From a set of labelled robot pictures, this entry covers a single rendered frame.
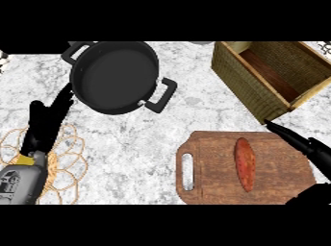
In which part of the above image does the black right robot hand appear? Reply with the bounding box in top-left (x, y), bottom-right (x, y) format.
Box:
top-left (263, 119), bottom-right (331, 206)

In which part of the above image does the orange sweet potato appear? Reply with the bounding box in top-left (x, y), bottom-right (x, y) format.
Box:
top-left (233, 136), bottom-right (257, 193)

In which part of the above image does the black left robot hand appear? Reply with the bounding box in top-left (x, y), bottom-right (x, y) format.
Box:
top-left (17, 82), bottom-right (76, 158)

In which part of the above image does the brown wooden cutting board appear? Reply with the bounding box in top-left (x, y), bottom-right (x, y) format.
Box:
top-left (174, 130), bottom-right (317, 206)

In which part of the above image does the square wicker basket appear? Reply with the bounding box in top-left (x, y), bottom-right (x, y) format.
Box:
top-left (209, 40), bottom-right (331, 125)

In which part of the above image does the tan wire trivet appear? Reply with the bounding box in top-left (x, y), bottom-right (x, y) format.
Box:
top-left (0, 123), bottom-right (90, 206)

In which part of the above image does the black two-handled pan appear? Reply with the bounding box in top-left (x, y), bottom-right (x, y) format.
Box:
top-left (59, 40), bottom-right (178, 115)

